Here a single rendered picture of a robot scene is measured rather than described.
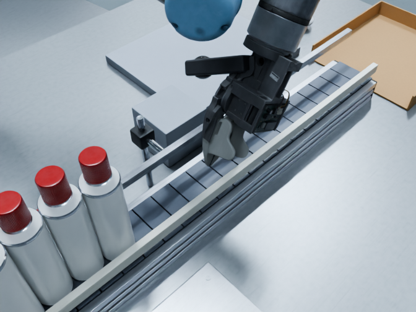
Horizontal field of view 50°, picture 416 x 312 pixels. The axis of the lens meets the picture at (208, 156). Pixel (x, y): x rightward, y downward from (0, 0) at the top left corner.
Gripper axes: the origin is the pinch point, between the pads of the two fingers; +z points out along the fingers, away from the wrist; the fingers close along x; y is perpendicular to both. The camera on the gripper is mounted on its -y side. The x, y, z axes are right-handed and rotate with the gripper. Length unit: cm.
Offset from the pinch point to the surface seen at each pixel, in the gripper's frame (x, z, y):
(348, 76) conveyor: 37.9, -15.9, 0.8
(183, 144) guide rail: -3.6, -0.9, -2.8
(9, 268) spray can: -32.8, 8.6, 2.9
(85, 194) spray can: -24.0, 1.6, 1.4
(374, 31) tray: 63, -25, -8
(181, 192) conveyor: -2.1, 7.4, -0.6
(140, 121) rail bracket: -8.3, -1.9, -8.5
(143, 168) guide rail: -10.4, 2.7, -3.0
